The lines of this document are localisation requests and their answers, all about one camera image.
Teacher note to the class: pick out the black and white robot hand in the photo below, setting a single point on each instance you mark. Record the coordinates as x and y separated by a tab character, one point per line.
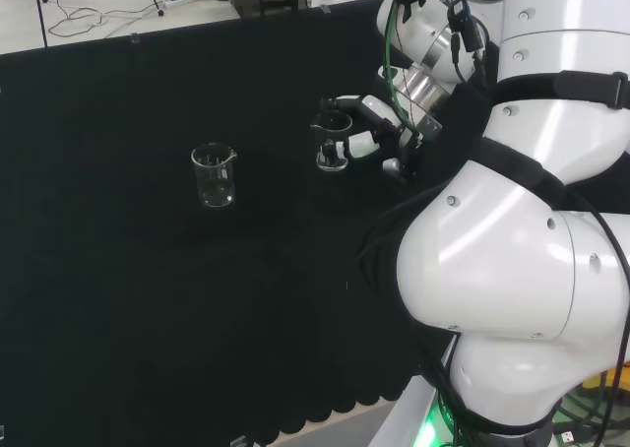
401	146

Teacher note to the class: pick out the clear glass beaker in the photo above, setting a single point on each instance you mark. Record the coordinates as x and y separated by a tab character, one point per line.
216	188
331	128

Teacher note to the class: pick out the white base platform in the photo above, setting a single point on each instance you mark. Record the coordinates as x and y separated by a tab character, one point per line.
403	417

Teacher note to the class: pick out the black cloth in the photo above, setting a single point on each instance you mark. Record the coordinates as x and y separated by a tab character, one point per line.
147	294

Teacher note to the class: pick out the yellow stop button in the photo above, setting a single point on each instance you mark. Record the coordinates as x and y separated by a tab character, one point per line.
617	375

